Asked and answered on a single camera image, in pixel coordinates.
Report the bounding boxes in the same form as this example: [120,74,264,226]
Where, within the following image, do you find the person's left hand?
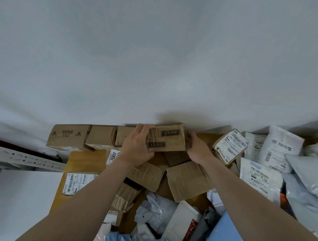
[119,123,157,167]

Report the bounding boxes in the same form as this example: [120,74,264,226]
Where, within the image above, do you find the person's right hand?
[186,131,215,166]

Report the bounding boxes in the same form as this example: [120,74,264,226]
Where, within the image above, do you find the tall brown box double label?
[85,125,118,150]

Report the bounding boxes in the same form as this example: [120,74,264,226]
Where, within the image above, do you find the brown box large label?
[62,173,99,196]

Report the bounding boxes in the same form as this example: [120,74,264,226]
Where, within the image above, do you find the INS BAHA cardboard box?
[46,124,92,152]

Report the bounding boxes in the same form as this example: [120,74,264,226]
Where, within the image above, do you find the pile of white mailers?
[132,125,318,241]

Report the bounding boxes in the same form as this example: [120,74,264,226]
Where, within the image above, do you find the smooth light blue mailer package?
[206,211,243,241]

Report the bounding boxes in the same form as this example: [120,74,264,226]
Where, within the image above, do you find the blue plastic mailer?
[105,232,169,241]

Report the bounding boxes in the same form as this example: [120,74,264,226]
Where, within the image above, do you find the cream mailer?
[94,223,112,241]

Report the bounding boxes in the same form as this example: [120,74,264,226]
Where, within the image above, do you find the person's left forearm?
[16,158,142,241]

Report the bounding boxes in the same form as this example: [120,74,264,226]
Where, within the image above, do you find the person's right forearm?
[198,156,318,241]

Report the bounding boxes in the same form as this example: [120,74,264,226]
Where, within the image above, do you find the wooden table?
[49,133,237,234]

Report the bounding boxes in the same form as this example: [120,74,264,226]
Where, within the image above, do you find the white metal shelf rack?
[0,140,66,241]

